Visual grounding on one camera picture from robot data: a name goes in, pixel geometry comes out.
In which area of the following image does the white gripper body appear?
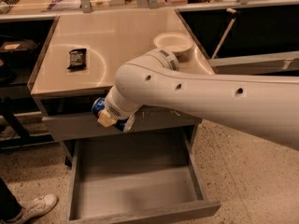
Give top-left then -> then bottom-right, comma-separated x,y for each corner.
105,86 -> 142,119

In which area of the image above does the white ceramic bowl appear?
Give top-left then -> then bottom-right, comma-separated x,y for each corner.
153,32 -> 193,62

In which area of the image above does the white sneaker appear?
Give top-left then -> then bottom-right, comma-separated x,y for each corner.
17,194 -> 58,224

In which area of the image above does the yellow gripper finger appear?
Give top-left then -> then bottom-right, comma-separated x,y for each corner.
97,109 -> 117,128

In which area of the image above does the dark trouser leg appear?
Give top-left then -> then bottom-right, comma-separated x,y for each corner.
0,178 -> 22,223

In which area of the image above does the open grey middle drawer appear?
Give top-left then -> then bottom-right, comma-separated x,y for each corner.
66,128 -> 221,224

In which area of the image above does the closed grey top drawer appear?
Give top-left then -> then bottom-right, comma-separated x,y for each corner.
43,106 -> 202,141

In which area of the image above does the grey cabinet with counter top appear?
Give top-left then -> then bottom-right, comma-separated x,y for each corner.
27,7 -> 217,168

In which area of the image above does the blue pepsi can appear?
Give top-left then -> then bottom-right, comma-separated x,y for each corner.
92,98 -> 135,133

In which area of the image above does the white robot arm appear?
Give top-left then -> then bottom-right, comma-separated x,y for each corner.
95,49 -> 299,149

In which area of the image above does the black snack bar wrapper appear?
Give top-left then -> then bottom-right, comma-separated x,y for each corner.
67,49 -> 87,70

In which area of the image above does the black bag on left shelf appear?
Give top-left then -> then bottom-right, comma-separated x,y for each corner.
0,40 -> 38,67

